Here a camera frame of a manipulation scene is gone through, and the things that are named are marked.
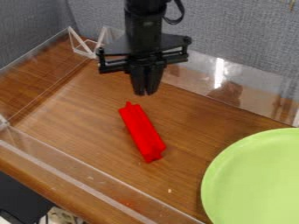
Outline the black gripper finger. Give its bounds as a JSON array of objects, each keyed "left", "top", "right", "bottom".
[
  {"left": 146, "top": 62, "right": 165, "bottom": 95},
  {"left": 130, "top": 64, "right": 146, "bottom": 95}
]

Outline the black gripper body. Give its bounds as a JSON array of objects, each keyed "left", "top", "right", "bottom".
[{"left": 97, "top": 0, "right": 193, "bottom": 74}]

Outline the red plastic block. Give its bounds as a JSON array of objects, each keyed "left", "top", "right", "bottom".
[{"left": 119, "top": 101, "right": 166, "bottom": 163}]

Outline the green plate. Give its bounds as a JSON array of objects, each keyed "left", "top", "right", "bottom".
[{"left": 201, "top": 128, "right": 299, "bottom": 224}]

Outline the black box under table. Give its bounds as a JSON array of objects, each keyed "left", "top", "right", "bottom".
[{"left": 0, "top": 172, "right": 55, "bottom": 224}]

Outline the black cable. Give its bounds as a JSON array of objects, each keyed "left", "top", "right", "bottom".
[{"left": 163, "top": 0, "right": 186, "bottom": 25}]

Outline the clear acrylic corner bracket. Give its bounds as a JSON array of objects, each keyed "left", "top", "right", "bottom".
[{"left": 67, "top": 26, "right": 109, "bottom": 60}]

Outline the clear acrylic back wall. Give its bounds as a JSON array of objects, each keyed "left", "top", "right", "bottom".
[{"left": 102, "top": 25, "right": 299, "bottom": 127}]

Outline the clear acrylic wall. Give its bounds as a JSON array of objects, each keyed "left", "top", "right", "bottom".
[
  {"left": 0, "top": 28, "right": 89, "bottom": 126},
  {"left": 0, "top": 116, "right": 206, "bottom": 224},
  {"left": 102, "top": 25, "right": 299, "bottom": 127}
]

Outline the clear acrylic left wall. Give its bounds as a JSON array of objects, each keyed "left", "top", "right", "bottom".
[{"left": 0, "top": 28, "right": 89, "bottom": 126}]

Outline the clear acrylic front wall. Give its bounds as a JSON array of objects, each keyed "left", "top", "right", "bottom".
[{"left": 0, "top": 116, "right": 206, "bottom": 224}]

